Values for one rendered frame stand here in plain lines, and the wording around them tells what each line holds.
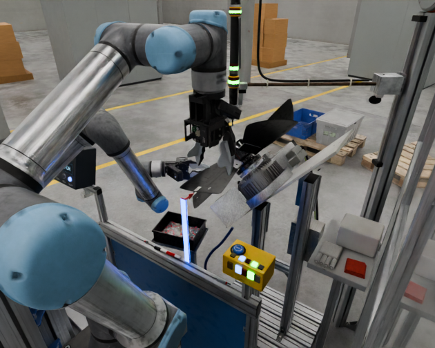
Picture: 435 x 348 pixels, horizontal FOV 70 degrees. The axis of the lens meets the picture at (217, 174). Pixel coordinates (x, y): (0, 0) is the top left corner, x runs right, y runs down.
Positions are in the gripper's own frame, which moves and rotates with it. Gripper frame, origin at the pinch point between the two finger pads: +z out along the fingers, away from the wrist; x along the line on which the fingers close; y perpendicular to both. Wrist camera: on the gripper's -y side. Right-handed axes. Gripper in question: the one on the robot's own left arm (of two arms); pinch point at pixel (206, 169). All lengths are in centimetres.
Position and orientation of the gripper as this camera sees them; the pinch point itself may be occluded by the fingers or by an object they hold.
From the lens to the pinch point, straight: 139.8
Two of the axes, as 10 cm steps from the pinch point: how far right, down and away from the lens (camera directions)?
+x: 0.0, 9.1, 4.1
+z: 10.0, -0.3, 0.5
